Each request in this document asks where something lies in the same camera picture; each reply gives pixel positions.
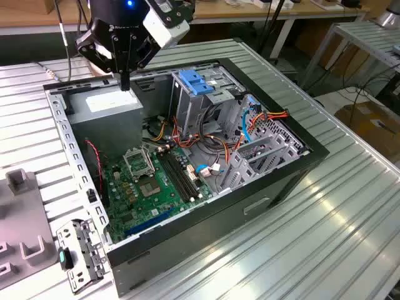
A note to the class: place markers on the CPU socket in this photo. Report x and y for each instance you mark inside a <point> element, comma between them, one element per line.
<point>150,188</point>

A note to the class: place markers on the blue drive latch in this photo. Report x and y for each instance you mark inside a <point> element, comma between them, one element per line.
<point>195,82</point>

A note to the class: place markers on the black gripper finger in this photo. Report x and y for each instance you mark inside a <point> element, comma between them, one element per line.
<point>143,53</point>
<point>89,47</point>

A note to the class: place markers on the wooden desk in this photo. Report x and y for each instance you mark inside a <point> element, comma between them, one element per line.
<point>237,12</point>

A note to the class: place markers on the grey parts rack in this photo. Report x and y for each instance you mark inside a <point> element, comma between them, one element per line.
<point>22,215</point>

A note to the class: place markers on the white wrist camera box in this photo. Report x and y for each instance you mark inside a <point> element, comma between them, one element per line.
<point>162,29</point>

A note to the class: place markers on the brown cardboard box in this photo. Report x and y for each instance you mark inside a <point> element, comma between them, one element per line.
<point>368,122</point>

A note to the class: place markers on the blue expansion slot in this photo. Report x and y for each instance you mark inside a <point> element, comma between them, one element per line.
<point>149,221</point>

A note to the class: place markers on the black case fan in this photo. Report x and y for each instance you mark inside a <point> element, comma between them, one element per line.
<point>104,190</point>

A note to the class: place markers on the grey optical drive cage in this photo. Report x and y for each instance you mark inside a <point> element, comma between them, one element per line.
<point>190,109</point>

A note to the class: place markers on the metal slot bracket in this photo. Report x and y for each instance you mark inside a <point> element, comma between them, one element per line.
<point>70,232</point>

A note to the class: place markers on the grey power supply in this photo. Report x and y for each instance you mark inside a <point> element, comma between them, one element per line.
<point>106,125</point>

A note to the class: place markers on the black PC case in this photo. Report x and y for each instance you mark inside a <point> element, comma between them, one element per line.
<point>200,228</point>

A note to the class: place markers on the black RAM slot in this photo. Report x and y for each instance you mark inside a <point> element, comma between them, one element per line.
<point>184,172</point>
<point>176,176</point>

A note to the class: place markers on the grey disk bay cage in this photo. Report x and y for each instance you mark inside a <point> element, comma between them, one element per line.
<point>275,147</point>

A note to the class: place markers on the metal slat side table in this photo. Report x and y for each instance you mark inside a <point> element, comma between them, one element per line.
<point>362,36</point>

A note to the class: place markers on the green motherboard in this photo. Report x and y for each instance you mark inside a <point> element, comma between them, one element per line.
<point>156,206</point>

